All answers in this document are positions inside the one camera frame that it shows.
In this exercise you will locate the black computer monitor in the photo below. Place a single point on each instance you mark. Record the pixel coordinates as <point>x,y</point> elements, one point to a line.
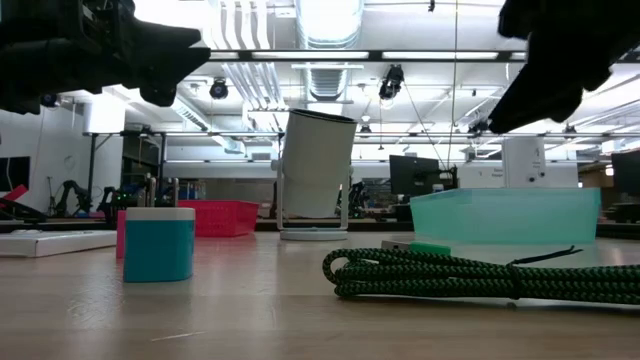
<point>412,175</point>
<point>627,172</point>

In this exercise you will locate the small red cube box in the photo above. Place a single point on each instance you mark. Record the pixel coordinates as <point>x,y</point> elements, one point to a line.
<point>120,235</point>

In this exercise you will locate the white pillar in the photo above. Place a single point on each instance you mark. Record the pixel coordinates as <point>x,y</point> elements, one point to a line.
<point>522,162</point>

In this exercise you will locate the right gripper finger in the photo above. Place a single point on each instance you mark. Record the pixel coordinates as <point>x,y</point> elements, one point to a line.
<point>545,100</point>
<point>530,20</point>

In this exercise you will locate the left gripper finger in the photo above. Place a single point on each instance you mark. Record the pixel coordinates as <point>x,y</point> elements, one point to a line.
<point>165,52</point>
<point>159,95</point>

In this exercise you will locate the black overhead camera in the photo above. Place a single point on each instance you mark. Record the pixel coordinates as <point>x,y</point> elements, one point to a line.
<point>392,80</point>

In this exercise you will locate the blue and white charger cube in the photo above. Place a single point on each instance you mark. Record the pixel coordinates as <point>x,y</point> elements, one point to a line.
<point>159,250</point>

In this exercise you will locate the translucent green plastic bin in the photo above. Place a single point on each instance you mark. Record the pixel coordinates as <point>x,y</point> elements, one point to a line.
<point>505,215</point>

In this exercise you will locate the white cylindrical desk lamp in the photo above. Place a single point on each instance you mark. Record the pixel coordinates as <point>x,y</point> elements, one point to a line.
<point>315,165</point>

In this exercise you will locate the black round ceiling fixture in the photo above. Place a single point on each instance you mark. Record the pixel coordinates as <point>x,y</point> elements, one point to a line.
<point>219,89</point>

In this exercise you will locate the red bar piece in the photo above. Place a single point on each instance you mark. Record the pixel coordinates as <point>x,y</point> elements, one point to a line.
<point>14,194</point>

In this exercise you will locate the white box with tool picture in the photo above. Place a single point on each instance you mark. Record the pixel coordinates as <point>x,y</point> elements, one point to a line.
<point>55,242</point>

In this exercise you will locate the red mesh basket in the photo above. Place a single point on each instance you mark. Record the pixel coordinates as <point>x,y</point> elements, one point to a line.
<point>222,217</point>

